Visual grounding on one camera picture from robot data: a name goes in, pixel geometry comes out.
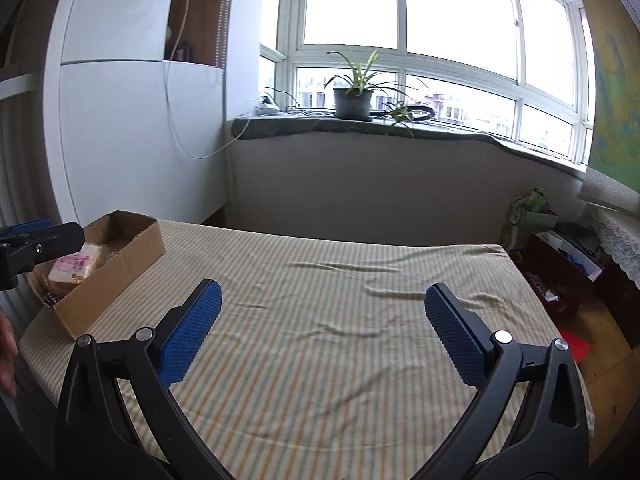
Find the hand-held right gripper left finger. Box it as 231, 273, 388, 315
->
55, 278, 223, 480

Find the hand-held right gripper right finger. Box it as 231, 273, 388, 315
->
424, 282, 591, 480

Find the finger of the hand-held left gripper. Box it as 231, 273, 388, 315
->
0, 217, 53, 238
0, 221, 85, 291

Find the sliced bread packet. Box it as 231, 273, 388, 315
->
47, 242, 106, 291

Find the cardboard box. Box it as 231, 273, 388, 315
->
27, 210, 167, 341

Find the person's left hand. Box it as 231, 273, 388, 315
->
0, 312, 20, 401

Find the red paper sheet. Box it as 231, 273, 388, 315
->
559, 330, 593, 363

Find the dark red storage box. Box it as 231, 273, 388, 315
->
520, 230, 606, 316

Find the striped tablecloth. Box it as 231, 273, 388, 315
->
20, 217, 593, 466

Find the white cabinet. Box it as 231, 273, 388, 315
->
42, 0, 261, 226

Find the green paper bag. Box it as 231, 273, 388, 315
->
500, 187, 558, 251

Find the white lace cloth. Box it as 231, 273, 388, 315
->
592, 207, 640, 286

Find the small trailing plant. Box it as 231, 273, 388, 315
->
380, 100, 426, 136

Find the potted spider plant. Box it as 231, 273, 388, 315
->
325, 47, 416, 121

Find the white-framed window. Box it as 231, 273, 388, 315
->
260, 0, 596, 166

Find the white cable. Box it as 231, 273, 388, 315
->
162, 0, 251, 160

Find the wall map poster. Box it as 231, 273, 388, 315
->
570, 0, 640, 211

